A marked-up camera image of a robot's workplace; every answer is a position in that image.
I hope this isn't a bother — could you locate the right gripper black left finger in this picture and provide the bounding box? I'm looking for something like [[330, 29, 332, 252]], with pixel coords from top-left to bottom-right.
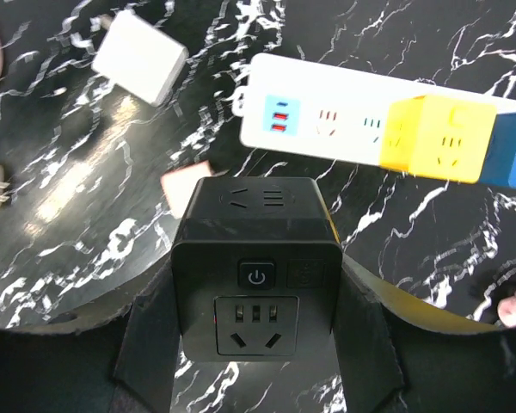
[[0, 257, 180, 412]]

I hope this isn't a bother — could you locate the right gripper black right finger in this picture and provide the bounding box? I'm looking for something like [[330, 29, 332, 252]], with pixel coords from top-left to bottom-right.
[[334, 256, 516, 412]]

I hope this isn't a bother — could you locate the black cube socket adapter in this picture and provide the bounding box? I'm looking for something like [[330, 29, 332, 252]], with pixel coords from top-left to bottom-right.
[[171, 176, 342, 361]]

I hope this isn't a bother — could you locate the pink plug adapter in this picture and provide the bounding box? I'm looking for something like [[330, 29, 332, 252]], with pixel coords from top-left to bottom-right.
[[160, 161, 213, 219]]

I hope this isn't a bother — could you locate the yellow cube socket adapter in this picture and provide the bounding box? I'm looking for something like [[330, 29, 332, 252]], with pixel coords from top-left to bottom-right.
[[379, 95, 497, 183]]

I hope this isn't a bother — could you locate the white multicolour power strip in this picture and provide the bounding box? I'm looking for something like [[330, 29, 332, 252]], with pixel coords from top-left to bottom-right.
[[231, 53, 516, 166]]

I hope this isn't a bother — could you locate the white plug adapter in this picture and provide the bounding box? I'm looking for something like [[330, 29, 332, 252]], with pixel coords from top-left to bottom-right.
[[91, 9, 188, 107]]

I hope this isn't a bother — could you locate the blue cube socket adapter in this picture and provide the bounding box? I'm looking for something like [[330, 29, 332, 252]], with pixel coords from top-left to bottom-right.
[[479, 113, 516, 189]]

